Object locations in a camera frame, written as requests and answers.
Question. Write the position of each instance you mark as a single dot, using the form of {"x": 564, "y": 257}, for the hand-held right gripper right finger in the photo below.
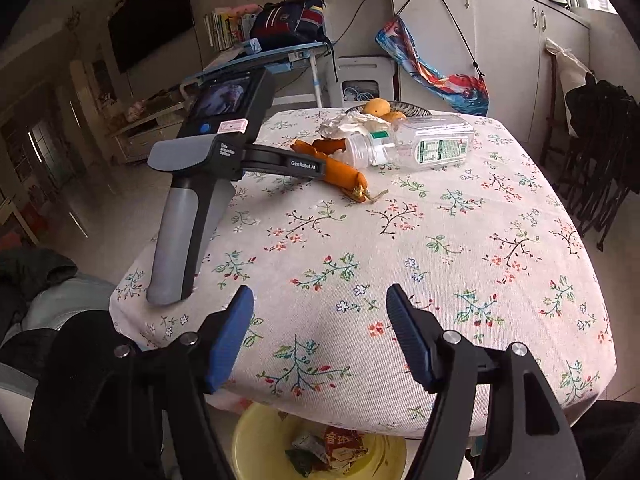
{"x": 410, "y": 340}

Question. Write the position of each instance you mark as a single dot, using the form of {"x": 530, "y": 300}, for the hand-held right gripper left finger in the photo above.
{"x": 230, "y": 340}

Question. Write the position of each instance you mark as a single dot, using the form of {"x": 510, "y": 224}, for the yellow plastic bin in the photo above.
{"x": 255, "y": 440}

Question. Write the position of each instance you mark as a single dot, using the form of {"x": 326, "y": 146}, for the cream television cabinet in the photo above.
{"x": 145, "y": 130}

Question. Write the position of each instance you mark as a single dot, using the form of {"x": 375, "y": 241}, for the row of books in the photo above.
{"x": 222, "y": 30}

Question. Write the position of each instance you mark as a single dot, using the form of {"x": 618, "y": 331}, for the blue study desk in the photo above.
{"x": 290, "y": 55}

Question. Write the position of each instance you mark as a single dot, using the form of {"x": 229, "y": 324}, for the black flat television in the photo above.
{"x": 150, "y": 15}

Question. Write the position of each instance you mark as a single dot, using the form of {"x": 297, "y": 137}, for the pink plush toy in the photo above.
{"x": 246, "y": 9}

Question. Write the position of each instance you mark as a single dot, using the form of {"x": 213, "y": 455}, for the crumpled white paper bag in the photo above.
{"x": 350, "y": 125}

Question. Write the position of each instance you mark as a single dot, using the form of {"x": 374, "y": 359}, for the light blue chair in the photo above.
{"x": 75, "y": 295}

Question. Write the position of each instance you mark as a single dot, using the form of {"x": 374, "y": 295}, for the dark blue red backpack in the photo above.
{"x": 287, "y": 22}

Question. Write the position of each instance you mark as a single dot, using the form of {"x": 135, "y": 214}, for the yellow mango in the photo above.
{"x": 376, "y": 107}
{"x": 395, "y": 116}

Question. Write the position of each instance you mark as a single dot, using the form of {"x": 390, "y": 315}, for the clear plastic bottle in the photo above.
{"x": 430, "y": 142}

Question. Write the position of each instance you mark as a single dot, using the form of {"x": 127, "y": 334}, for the dark jacket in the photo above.
{"x": 30, "y": 275}

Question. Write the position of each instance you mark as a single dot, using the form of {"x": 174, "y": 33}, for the dark wooden chair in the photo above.
{"x": 550, "y": 125}

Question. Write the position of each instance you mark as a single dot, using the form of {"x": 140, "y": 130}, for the black folding chairs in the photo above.
{"x": 605, "y": 150}

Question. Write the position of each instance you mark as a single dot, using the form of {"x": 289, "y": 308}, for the white cloth bag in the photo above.
{"x": 570, "y": 75}

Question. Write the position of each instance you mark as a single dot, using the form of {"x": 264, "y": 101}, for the white storage cabinet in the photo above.
{"x": 505, "y": 45}

